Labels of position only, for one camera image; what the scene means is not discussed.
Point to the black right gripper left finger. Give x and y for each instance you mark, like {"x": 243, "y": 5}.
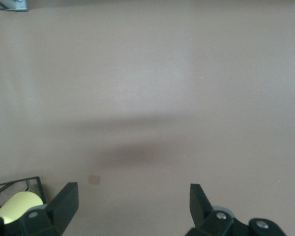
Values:
{"x": 66, "y": 201}

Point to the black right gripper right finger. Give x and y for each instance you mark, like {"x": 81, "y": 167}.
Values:
{"x": 199, "y": 206}

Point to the yellow plastic cup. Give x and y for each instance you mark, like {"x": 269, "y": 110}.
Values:
{"x": 19, "y": 201}

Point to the small brown tape patch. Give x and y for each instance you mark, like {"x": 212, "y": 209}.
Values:
{"x": 94, "y": 179}

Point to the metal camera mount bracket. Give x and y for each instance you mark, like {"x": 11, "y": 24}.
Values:
{"x": 14, "y": 7}

